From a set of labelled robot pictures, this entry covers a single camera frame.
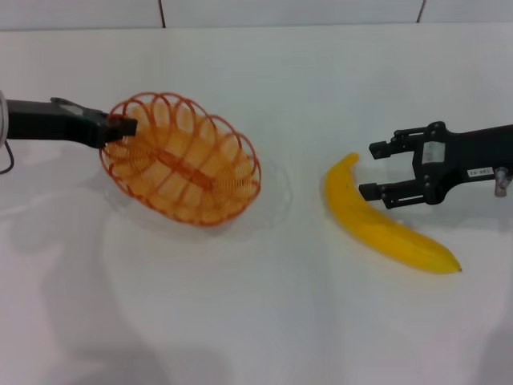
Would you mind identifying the yellow banana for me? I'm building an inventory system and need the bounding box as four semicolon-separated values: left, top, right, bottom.
323;152;463;276

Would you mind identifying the orange wire basket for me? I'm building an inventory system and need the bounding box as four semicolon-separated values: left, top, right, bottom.
97;91;263;228

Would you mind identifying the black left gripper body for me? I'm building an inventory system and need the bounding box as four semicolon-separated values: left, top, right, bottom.
5;96;111;150

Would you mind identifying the thin dark left arm cable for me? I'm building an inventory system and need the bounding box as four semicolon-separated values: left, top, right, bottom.
0;139;14;176

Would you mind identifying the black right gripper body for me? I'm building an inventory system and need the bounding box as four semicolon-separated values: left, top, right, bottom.
411;120;513;206

